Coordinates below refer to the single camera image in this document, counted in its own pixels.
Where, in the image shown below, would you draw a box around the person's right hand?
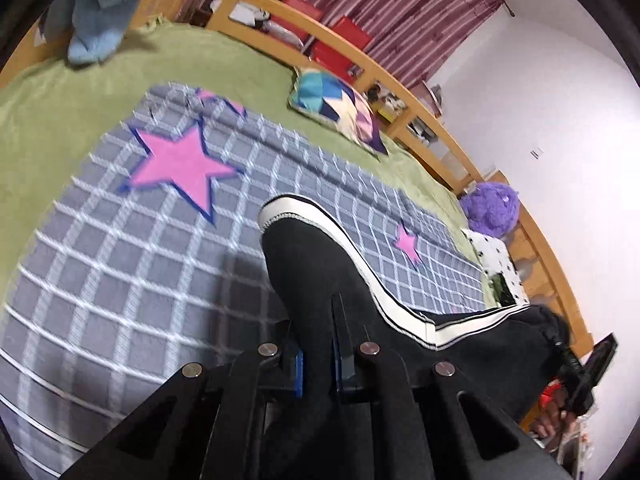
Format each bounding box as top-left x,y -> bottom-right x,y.
530,400 -> 568,448

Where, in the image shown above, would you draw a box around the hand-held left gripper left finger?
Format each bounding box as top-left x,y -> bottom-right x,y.
60,342 -> 305,480

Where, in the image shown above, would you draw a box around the green bed sheet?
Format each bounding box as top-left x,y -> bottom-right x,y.
0,22 -> 481,311

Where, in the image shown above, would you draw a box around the red chair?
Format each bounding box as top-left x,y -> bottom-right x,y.
312,16 -> 373,73
282,0 -> 326,26

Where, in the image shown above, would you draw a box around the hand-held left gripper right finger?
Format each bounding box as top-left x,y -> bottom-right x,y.
330,294 -> 576,480

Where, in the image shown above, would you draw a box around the blue plush elephant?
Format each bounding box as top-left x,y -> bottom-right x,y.
67,0 -> 213,65

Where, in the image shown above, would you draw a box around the white flowered pillow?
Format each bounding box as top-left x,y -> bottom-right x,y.
461,229 -> 531,306

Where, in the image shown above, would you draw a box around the dark red curtain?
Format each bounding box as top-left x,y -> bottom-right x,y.
215,0 -> 516,91

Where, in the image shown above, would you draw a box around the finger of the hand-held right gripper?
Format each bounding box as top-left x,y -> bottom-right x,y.
560,332 -> 619,416

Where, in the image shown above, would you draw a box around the purple plush toy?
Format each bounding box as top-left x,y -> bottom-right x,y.
459,182 -> 521,236

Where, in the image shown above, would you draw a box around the dark green cloth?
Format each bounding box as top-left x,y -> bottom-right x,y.
492,272 -> 516,306

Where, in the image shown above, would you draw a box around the grey checkered star blanket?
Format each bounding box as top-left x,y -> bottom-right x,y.
0,85 -> 501,480

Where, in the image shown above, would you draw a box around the black pants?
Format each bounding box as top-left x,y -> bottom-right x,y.
258,195 -> 573,480

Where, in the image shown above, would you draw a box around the colourful geometric pillow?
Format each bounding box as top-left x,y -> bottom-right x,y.
289,67 -> 390,157

